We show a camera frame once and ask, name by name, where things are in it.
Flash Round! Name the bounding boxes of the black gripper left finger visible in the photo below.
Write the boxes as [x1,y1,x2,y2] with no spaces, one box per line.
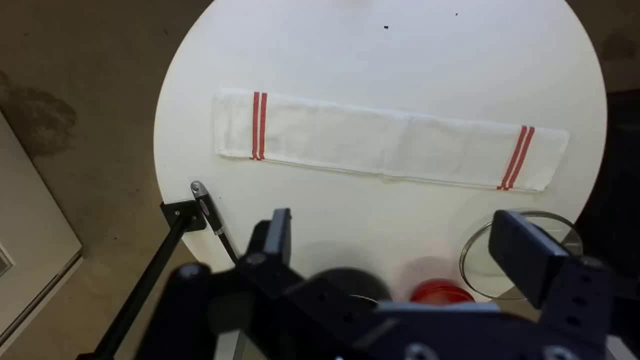
[246,208,293,266]

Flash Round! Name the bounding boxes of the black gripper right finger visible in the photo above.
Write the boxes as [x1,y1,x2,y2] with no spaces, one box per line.
[489,210,571,308]

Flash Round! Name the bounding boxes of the white towel with red stripes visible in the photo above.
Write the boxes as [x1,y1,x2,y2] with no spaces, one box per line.
[213,90,571,193]

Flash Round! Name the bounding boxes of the black pot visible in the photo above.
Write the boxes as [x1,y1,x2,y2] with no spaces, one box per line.
[313,269,393,302]

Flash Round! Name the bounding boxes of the black ladle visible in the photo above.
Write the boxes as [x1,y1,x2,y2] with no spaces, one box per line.
[190,181,238,263]

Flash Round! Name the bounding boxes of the red bowl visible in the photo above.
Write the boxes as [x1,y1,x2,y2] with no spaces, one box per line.
[410,280,473,306]

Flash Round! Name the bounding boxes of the white cabinet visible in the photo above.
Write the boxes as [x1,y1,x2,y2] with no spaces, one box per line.
[0,115,83,345]

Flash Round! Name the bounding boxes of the black camera stand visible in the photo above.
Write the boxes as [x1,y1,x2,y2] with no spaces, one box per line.
[76,201,207,360]

